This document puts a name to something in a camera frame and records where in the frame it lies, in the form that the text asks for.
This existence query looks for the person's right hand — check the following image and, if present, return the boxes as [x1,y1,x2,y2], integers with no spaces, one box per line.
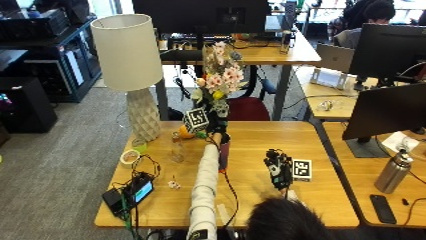
[264,148,295,191]

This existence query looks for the person's left hand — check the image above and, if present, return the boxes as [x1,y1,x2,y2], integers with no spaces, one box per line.
[206,108,232,145]

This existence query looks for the pink flower bouquet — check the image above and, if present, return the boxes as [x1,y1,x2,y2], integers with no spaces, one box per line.
[191,41,250,118]

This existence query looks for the white marker cube left glove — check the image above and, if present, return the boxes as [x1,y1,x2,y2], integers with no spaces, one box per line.
[182,106,212,135]

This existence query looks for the white marker cube glove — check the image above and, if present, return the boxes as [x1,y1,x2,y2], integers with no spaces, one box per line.
[292,158,315,183]
[182,106,212,135]

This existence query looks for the red chair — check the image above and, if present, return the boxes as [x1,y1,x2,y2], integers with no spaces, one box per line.
[227,96,272,122]

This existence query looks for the white marker cube right glove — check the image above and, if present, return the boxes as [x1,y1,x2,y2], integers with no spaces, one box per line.
[292,158,315,183]

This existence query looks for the orange fruit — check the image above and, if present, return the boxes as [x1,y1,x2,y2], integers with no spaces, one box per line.
[178,124,198,140]

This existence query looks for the clear glass bottle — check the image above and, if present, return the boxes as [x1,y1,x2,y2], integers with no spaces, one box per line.
[170,131,188,164]

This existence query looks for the small green cup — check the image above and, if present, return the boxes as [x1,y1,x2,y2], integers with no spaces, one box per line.
[132,139,150,155]

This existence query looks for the white tape roll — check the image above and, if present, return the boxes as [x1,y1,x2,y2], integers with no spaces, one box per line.
[119,148,143,170]

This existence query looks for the white boxy device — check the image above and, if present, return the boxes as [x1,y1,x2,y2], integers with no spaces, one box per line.
[309,67,351,91]

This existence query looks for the steel water bottle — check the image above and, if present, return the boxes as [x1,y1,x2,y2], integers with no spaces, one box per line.
[373,147,416,195]

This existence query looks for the white table lamp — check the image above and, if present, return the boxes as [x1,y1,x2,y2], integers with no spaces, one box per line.
[90,13,166,143]

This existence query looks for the white paper sheet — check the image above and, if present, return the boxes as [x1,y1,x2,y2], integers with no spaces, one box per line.
[381,130,421,155]

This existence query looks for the black device with screen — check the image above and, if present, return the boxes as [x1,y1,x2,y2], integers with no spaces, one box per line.
[123,174,156,205]

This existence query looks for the black phone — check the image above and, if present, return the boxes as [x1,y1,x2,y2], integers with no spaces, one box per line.
[369,193,399,225]

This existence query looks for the black monitor on stand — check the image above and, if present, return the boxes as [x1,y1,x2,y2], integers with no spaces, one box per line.
[348,22,426,88]
[341,82,426,159]

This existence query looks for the large black monitor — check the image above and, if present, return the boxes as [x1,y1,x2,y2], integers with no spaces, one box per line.
[131,0,273,35]

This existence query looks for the silver laptop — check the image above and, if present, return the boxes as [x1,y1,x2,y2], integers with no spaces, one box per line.
[315,42,357,74]

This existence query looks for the black power box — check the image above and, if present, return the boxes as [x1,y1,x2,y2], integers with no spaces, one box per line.
[102,187,130,215]

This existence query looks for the black shelf unit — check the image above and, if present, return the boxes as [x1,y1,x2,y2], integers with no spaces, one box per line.
[0,9,104,104]

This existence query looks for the black cabinet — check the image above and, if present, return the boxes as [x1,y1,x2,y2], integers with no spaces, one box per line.
[0,76,60,134]

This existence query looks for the black glove cable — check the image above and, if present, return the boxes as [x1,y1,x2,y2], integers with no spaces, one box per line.
[219,169,242,232]

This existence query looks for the tangled black cables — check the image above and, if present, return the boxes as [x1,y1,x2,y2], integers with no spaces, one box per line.
[111,153,163,240]

